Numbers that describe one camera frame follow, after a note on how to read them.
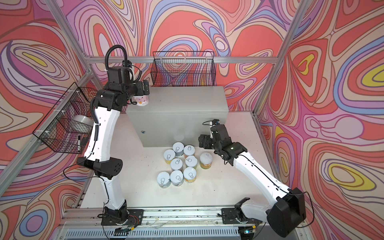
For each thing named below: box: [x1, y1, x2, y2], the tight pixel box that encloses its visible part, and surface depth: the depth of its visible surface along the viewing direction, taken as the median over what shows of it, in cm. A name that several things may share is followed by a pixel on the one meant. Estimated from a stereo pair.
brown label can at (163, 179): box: [157, 171, 171, 189], surface depth 82 cm
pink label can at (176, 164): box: [170, 158, 183, 170], surface depth 88 cm
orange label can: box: [183, 144, 196, 156], surface depth 93 cm
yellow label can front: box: [183, 166, 197, 184], surface depth 84 cm
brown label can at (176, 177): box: [169, 169, 184, 187], surface depth 84 cm
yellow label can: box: [163, 149, 176, 165], surface depth 92 cm
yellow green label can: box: [199, 152, 213, 170], surface depth 88 cm
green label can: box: [185, 155, 198, 167], surface depth 89 cm
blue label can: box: [172, 141, 185, 157], surface depth 95 cm
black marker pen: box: [77, 135, 81, 152], surface depth 73 cm
